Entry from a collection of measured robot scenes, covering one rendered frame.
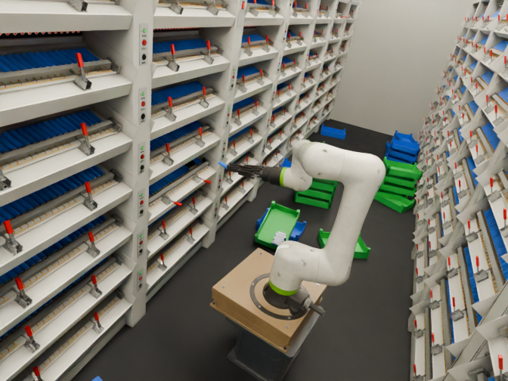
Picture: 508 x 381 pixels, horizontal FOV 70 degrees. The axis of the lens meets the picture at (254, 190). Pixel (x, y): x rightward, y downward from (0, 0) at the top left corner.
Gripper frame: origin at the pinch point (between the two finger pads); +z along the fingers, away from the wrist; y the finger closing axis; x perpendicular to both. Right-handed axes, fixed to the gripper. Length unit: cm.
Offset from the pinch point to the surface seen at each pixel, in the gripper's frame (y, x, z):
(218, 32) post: -9, -62, 13
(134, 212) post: 59, 0, 12
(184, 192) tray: 21.3, 8.0, 16.2
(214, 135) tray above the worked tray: -7.7, -12.8, 15.9
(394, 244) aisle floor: -97, 79, -78
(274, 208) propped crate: -61, 51, 2
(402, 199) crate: -171, 75, -77
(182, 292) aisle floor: 28, 63, 17
